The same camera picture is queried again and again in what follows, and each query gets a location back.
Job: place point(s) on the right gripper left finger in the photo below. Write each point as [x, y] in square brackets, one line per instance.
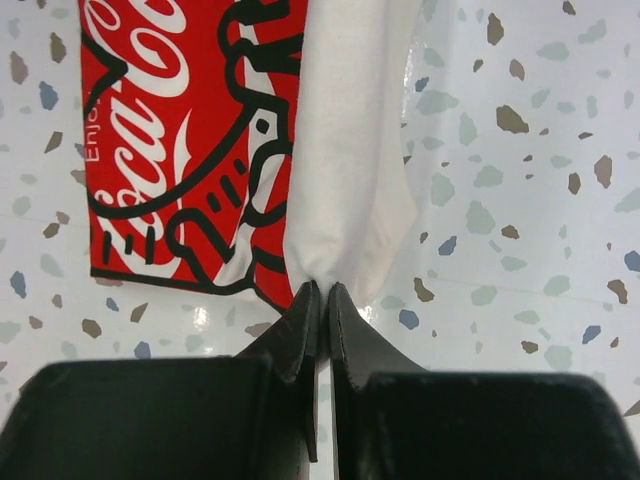
[248, 416]

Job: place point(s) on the white t shirt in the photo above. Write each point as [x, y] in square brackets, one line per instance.
[236, 146]

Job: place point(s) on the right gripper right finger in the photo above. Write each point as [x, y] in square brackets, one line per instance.
[395, 420]

